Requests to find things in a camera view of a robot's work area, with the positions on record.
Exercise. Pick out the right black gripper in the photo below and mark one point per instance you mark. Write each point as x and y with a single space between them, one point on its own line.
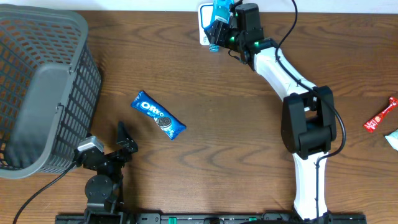
217 33

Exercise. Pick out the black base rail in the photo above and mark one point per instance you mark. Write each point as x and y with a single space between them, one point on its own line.
156 218

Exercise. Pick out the red coffee stick sachet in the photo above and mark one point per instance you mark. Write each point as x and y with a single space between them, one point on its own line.
371 125

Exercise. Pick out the blue mouthwash bottle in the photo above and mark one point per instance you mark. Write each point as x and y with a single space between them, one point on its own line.
221 12

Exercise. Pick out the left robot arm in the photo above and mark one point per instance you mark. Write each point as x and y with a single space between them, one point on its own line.
104 191

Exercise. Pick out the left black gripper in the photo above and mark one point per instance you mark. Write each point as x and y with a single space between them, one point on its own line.
129 144

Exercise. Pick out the blue Oreo pack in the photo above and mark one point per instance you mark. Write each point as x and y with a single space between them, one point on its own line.
167 122

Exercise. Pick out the grey plastic basket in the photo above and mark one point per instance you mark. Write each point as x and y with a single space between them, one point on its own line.
50 87

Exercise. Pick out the white wipes packet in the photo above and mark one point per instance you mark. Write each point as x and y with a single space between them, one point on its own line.
392 139

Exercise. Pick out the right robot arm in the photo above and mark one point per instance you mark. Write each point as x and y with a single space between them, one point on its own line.
308 122

